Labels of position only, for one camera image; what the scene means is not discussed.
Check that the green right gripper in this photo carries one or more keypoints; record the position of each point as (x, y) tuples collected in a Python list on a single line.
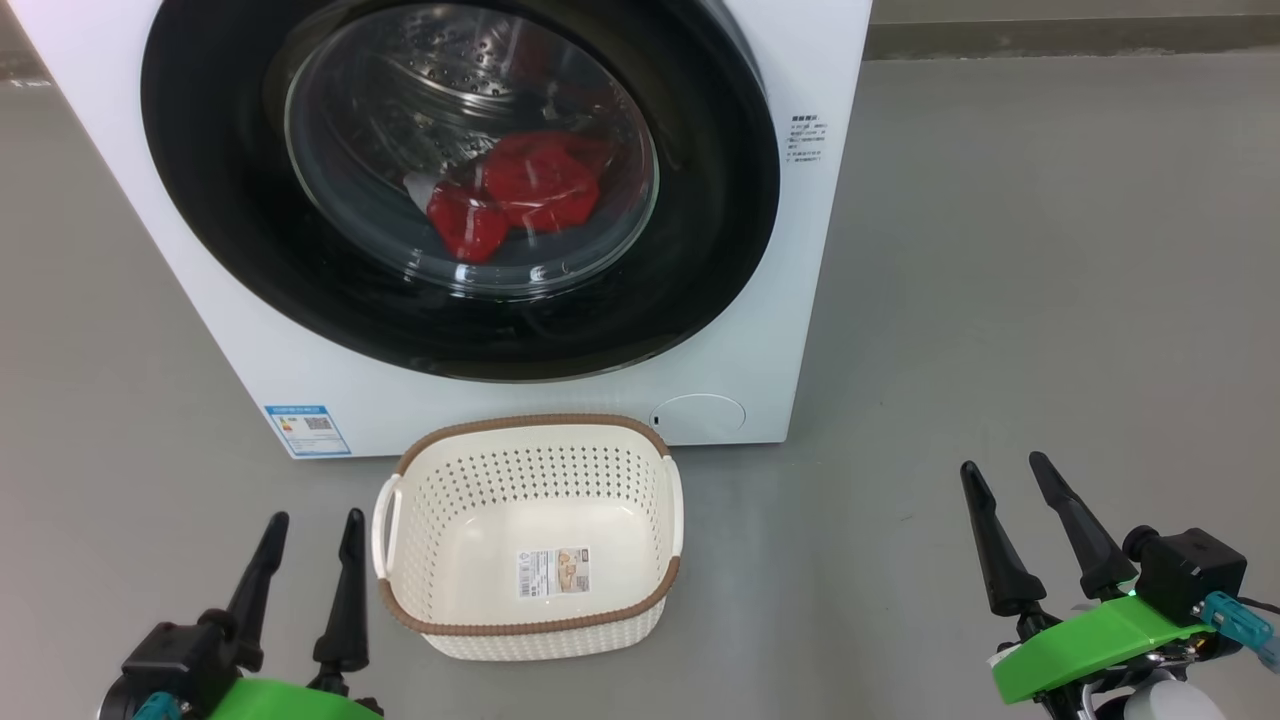
[(1090, 645)]

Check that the paper basket product label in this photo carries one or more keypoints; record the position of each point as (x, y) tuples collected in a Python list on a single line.
[(553, 572)]

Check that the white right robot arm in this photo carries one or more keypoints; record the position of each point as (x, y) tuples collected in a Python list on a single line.
[(1155, 705)]

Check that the white front-load washing machine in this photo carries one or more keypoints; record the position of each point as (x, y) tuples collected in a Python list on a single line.
[(800, 300)]

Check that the blue energy label sticker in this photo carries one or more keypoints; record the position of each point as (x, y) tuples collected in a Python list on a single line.
[(305, 430)]

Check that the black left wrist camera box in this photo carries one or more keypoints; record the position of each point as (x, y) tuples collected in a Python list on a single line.
[(175, 655)]

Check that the red and white garment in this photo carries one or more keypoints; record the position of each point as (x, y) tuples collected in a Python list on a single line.
[(530, 190)]

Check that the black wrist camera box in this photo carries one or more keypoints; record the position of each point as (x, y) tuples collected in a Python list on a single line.
[(1190, 570), (175, 655)]

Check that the cream perforated laundry basket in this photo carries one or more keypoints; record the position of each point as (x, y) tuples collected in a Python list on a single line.
[(500, 480)]

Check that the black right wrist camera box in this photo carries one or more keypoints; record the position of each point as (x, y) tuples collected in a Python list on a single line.
[(1190, 570)]

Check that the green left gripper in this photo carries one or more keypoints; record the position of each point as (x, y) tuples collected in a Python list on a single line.
[(290, 702)]

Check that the round white drain cover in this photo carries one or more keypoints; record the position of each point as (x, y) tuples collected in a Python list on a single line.
[(700, 420)]

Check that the perforated steel washer drum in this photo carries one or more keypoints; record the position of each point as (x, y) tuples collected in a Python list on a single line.
[(440, 70)]

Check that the round black glass washer door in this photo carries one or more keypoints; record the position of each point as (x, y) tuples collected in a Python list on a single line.
[(220, 250)]

